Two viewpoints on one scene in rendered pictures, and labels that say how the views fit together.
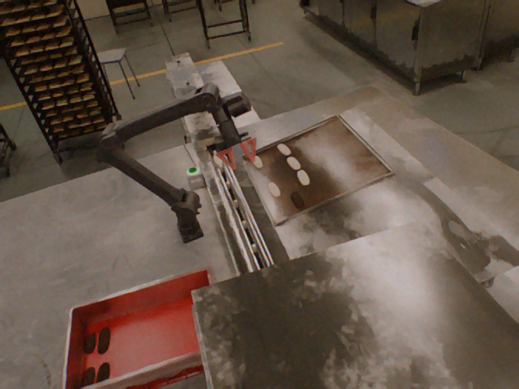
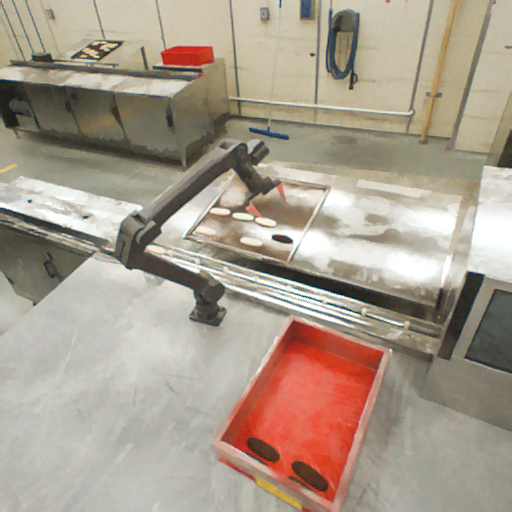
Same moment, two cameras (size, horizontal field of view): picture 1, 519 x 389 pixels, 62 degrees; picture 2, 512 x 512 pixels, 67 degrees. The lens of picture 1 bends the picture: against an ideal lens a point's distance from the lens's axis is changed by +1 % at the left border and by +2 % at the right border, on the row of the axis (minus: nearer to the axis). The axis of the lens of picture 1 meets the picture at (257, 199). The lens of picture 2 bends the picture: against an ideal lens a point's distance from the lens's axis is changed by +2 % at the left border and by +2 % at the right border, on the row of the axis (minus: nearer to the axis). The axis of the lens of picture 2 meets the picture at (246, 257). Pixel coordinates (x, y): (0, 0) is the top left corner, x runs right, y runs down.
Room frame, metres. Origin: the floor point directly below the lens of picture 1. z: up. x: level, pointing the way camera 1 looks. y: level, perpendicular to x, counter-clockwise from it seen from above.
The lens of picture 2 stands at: (0.52, 0.92, 1.87)
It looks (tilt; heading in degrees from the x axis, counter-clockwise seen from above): 39 degrees down; 312
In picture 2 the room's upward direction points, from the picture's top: 5 degrees counter-clockwise
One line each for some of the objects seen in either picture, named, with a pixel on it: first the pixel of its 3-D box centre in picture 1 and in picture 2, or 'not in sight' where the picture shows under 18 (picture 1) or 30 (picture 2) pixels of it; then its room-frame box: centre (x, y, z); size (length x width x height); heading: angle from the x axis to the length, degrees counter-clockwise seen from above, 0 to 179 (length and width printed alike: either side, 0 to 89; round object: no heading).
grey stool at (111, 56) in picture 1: (115, 76); not in sight; (4.77, 1.34, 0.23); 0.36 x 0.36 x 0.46; 87
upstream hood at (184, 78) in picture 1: (191, 93); (42, 210); (2.47, 0.29, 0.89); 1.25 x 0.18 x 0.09; 11
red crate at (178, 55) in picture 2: not in sight; (187, 55); (4.23, -2.48, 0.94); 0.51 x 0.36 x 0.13; 15
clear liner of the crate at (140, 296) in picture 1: (147, 333); (308, 401); (0.81, 0.40, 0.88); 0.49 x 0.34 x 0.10; 99
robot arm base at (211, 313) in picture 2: (188, 224); (206, 307); (1.31, 0.29, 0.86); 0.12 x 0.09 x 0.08; 16
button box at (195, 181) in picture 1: (196, 180); (156, 275); (1.62, 0.27, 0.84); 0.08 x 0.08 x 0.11; 11
